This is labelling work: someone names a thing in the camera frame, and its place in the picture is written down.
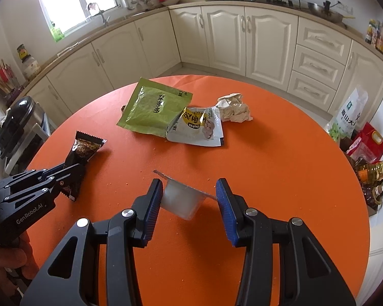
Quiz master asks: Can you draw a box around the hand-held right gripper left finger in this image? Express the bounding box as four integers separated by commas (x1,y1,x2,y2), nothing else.
19,178,165,306

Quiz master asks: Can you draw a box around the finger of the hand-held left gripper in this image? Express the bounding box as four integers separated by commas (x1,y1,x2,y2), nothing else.
0,162,87,192
0,175,84,211

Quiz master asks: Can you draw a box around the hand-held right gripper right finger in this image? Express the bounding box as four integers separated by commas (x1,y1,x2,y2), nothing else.
215,178,358,306

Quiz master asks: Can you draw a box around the clear plastic jelly cup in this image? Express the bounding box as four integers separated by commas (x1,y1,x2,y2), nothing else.
152,170,218,221

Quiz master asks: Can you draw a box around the dark snack wrapper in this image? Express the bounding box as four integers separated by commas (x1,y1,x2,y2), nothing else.
62,131,107,202

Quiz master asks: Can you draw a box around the person's left hand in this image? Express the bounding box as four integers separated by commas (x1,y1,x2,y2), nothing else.
0,236,36,278

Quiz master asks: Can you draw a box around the black grill appliance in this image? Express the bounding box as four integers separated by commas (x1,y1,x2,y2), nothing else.
0,96,46,160

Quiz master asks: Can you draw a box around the round orange table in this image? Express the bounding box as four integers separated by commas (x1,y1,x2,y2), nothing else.
17,75,371,306

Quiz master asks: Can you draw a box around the white crumpled cloth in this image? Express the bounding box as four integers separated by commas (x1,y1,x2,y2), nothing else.
0,108,13,131

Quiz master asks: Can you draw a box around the white snack packet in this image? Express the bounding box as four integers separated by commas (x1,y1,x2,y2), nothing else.
166,107,225,147

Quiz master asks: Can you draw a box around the purple rack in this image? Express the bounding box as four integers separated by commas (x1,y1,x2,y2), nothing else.
5,86,23,103

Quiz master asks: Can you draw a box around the green foil packet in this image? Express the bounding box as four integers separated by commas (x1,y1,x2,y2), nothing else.
116,77,194,138

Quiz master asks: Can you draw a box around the crumpled white paper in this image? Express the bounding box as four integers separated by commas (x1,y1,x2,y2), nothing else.
215,93,253,123

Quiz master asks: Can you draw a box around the glass jar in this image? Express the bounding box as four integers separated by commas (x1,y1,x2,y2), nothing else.
22,57,40,80

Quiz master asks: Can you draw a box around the red chopstick holder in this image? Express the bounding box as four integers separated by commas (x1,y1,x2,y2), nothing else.
0,60,16,85

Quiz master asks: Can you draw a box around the green dish soap bottle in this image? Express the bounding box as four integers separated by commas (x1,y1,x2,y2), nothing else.
49,22,66,43

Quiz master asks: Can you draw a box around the cream drawer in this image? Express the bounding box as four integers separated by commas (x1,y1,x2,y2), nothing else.
297,17,353,62
292,45,347,88
287,70,337,109

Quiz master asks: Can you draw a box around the yellow oil bottle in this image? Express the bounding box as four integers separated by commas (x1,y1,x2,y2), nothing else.
354,160,383,182

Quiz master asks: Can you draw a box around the red bag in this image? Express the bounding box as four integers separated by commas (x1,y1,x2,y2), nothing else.
346,122,383,166

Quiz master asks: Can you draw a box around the white rice bag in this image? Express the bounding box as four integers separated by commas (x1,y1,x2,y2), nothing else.
327,86,369,141

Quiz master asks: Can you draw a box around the metal faucet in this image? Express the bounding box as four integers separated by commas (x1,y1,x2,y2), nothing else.
88,3,111,28

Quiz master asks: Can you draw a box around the window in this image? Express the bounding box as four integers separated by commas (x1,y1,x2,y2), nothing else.
35,0,122,35

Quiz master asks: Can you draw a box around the row of cream base cabinets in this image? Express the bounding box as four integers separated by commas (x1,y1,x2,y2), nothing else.
26,5,383,125

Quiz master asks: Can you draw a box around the beige kitchen countertop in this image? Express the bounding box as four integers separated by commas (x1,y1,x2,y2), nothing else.
19,0,383,80

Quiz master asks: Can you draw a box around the group of condiment bottles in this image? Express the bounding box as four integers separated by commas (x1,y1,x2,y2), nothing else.
365,19,383,58

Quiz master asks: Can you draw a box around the wok pan with handle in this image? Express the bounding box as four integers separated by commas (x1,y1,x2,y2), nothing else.
307,0,355,24

